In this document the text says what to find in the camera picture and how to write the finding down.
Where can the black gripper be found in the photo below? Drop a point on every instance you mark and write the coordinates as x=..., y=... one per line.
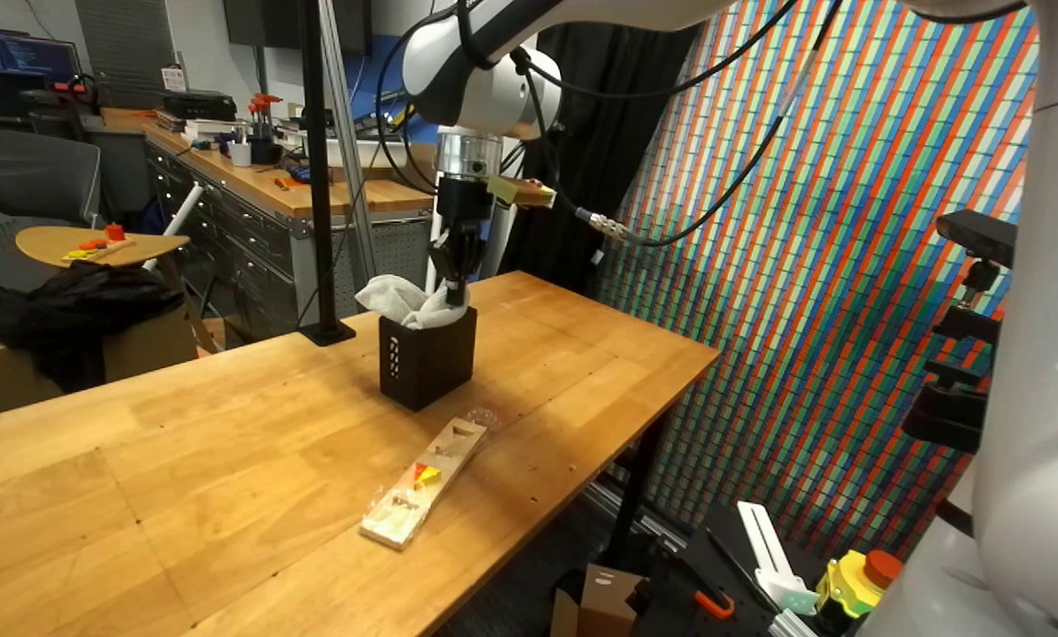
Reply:
x=461, y=216

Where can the white terry towel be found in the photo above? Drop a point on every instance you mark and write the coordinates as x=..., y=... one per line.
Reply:
x=391, y=295

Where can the black perforated box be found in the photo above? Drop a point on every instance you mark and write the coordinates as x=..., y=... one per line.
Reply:
x=425, y=359

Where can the brown cardboard box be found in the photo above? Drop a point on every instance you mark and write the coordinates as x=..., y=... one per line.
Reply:
x=602, y=604

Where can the black vertical pole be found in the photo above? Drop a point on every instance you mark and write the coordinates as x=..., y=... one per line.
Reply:
x=315, y=177

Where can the wooden shape puzzle board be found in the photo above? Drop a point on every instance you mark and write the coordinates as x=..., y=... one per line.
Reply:
x=425, y=478

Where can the wooden top workbench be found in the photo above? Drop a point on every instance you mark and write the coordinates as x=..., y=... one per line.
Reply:
x=255, y=199

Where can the multicolour striped curtain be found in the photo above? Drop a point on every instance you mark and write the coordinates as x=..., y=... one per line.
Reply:
x=811, y=295

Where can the orange toy pieces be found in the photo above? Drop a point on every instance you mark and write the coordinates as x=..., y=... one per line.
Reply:
x=96, y=238

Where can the round wooden stool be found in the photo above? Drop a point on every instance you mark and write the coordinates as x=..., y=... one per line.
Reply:
x=90, y=248

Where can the black bag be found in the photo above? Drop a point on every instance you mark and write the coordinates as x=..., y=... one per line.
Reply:
x=69, y=320

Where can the dark grey office chair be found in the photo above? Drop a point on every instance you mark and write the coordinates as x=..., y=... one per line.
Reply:
x=25, y=177

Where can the lit computer monitor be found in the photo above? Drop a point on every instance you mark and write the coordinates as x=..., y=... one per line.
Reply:
x=10, y=52

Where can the yellow red emergency stop button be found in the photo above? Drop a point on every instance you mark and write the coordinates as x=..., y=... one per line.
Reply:
x=858, y=580

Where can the yellow wrist camera bar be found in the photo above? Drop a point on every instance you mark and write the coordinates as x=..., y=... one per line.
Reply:
x=524, y=191

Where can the grey metal post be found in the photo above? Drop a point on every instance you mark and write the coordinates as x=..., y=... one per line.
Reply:
x=348, y=152

